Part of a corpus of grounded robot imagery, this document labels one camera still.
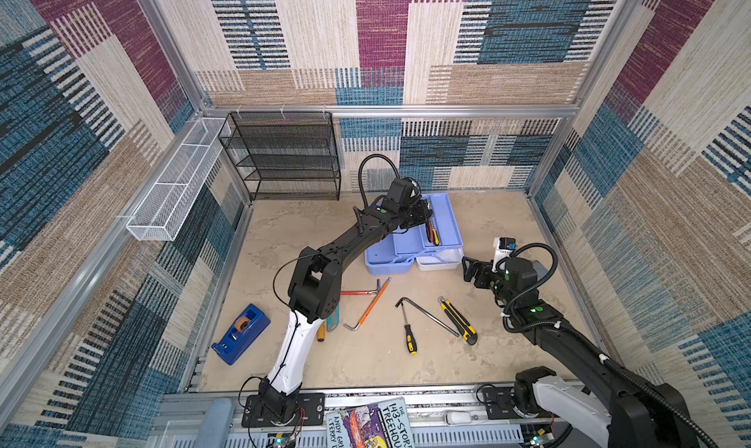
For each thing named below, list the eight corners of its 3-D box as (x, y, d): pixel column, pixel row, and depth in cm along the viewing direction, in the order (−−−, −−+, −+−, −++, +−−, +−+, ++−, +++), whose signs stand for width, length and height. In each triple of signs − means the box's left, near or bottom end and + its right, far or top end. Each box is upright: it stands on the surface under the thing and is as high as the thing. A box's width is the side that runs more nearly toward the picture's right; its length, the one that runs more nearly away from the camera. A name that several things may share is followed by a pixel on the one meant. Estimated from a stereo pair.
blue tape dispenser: (219, 353, 85) (208, 345, 79) (258, 313, 92) (250, 303, 87) (234, 367, 82) (223, 359, 77) (273, 324, 90) (265, 315, 84)
